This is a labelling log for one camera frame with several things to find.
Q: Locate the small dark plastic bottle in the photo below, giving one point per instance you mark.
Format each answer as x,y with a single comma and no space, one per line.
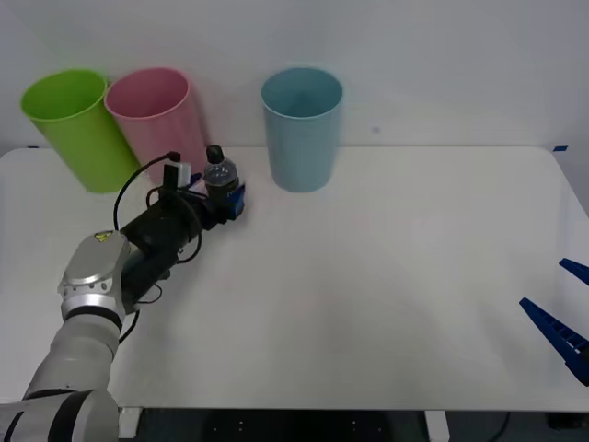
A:
222,174

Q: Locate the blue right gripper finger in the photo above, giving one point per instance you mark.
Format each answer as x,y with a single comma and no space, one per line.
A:
577,271
559,333

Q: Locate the green plastic bin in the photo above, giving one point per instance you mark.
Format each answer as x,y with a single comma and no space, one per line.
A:
78,133

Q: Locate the pale blue plastic bin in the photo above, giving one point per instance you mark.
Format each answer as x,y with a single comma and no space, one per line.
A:
301,147

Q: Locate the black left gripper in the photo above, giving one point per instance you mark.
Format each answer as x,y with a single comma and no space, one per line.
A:
212,215

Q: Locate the white table leg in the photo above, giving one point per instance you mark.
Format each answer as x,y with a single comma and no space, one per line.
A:
436,424
131,421

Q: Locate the pink plastic bin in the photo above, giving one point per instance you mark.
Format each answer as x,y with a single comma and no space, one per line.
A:
156,115

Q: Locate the silver and black left arm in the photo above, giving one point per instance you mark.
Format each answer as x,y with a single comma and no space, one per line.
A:
92,276

